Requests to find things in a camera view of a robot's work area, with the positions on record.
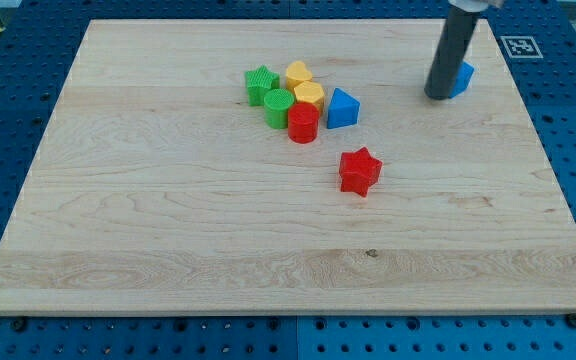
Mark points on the red star block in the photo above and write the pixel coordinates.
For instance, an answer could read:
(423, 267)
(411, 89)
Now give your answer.
(358, 171)

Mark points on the blue triangle block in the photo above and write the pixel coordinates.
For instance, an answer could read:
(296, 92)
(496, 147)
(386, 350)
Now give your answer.
(343, 110)

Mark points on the green star block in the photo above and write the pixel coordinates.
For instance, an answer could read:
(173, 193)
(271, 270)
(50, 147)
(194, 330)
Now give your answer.
(259, 82)

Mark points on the light wooden board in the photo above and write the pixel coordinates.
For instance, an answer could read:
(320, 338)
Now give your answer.
(157, 190)

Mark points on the red cylinder block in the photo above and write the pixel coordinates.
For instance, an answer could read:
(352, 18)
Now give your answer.
(303, 123)

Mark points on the green cylinder block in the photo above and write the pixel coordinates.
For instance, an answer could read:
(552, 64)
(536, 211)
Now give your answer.
(276, 103)

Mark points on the yellow hexagon block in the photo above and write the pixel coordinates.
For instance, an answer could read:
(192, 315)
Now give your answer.
(311, 93)

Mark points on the yellow heart block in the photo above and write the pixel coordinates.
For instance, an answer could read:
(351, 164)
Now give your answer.
(296, 73)

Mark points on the blue block behind rod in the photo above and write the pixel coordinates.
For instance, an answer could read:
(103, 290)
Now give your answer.
(463, 79)

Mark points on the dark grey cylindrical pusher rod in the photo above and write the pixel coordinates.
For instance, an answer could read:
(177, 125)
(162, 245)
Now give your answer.
(454, 41)

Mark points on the white fiducial marker tag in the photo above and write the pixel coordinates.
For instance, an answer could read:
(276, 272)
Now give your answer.
(521, 47)

